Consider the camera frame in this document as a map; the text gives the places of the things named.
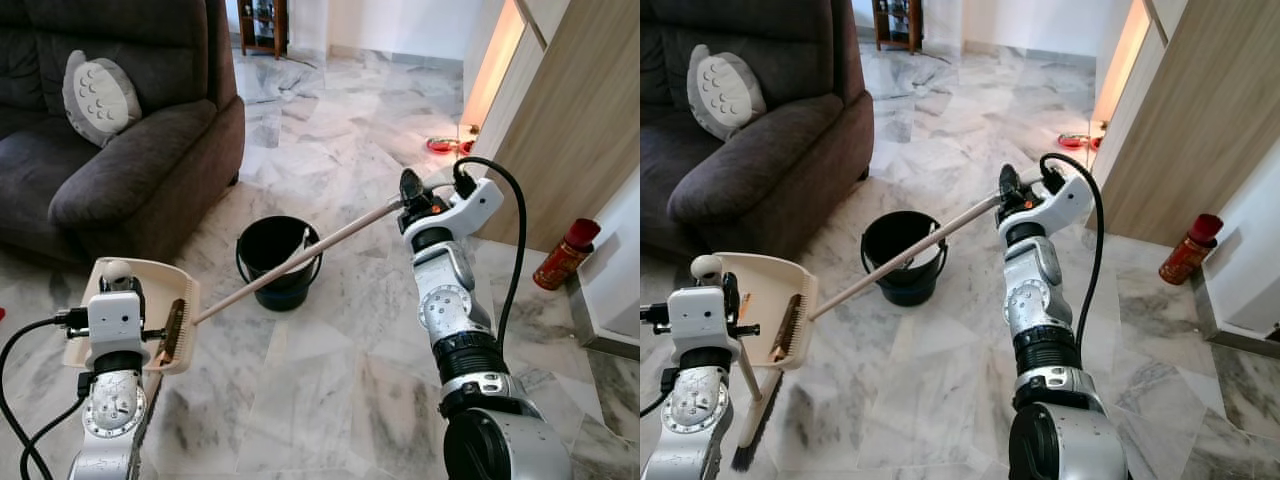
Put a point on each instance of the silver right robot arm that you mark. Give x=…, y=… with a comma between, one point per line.
x=450, y=300
x=1035, y=295

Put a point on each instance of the small red dish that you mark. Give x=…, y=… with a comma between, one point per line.
x=1078, y=141
x=445, y=146

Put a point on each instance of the dark brown stick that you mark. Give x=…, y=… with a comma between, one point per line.
x=785, y=330
x=172, y=335

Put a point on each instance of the dark grey sofa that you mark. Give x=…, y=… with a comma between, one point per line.
x=130, y=170
x=760, y=165

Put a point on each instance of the black plastic bucket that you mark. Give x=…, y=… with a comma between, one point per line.
x=270, y=245
x=895, y=240

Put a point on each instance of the red spray can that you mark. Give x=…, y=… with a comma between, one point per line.
x=562, y=258
x=1188, y=255

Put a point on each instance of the tall light wooden cabinet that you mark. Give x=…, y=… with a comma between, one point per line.
x=570, y=110
x=1190, y=110

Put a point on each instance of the small dark wooden shelf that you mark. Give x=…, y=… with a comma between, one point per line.
x=262, y=28
x=897, y=25

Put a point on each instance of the grey white dotted cushion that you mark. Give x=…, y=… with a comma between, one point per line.
x=100, y=95
x=725, y=92

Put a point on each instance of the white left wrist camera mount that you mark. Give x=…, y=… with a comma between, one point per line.
x=118, y=320
x=700, y=315

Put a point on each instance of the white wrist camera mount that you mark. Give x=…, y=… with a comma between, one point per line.
x=118, y=320
x=700, y=315
x=1065, y=200
x=470, y=205

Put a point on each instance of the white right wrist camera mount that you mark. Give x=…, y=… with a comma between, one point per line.
x=1065, y=200
x=470, y=205

